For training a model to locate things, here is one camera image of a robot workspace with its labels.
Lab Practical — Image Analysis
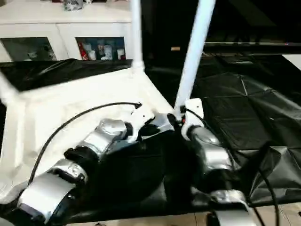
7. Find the white flat board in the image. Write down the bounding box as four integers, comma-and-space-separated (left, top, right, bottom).
281, 54, 301, 72

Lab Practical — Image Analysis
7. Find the white plastic table top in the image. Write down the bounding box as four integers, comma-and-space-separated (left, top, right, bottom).
0, 65, 176, 206

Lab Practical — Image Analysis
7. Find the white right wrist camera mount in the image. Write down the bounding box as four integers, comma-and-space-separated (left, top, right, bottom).
180, 98, 206, 141

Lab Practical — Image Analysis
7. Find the red bottle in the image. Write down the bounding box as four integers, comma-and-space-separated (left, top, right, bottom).
79, 42, 89, 61

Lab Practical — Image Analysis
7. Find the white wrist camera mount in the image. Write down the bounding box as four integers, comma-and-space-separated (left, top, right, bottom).
180, 98, 206, 141
127, 106, 156, 142

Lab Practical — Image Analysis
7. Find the dark patterned jar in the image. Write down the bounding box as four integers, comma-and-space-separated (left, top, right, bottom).
62, 0, 85, 11

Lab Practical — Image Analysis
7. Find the dark metal rail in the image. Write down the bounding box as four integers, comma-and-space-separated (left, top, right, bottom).
203, 42, 301, 48

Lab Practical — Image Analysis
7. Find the white cabinet with glass doors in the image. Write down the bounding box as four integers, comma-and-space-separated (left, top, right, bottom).
0, 0, 133, 62

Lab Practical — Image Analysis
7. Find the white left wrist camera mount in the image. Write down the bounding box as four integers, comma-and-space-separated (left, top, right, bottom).
127, 106, 156, 142

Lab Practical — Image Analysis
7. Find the black plastic mat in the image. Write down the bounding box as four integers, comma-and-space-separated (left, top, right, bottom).
0, 53, 301, 223

